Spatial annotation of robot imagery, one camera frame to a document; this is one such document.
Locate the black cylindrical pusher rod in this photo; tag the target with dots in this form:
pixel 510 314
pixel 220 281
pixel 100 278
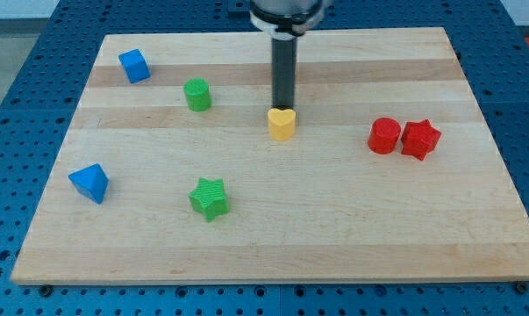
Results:
pixel 283 63

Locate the yellow heart block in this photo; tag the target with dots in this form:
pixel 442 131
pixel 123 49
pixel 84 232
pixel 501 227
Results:
pixel 281 123

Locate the green cylinder block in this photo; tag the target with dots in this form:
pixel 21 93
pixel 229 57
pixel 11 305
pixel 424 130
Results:
pixel 197 94

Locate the red cylinder block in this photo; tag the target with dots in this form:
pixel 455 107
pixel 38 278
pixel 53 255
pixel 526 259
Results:
pixel 384 135

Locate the blue cube block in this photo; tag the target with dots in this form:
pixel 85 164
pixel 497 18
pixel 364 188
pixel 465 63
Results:
pixel 134 65

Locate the wooden board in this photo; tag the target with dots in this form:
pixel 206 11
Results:
pixel 318 208

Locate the red star block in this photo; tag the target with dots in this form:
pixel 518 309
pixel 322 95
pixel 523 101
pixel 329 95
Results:
pixel 419 139

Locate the green star block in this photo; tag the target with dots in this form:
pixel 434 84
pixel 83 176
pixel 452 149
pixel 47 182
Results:
pixel 209 198

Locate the blue triangle block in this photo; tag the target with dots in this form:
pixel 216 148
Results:
pixel 91 182

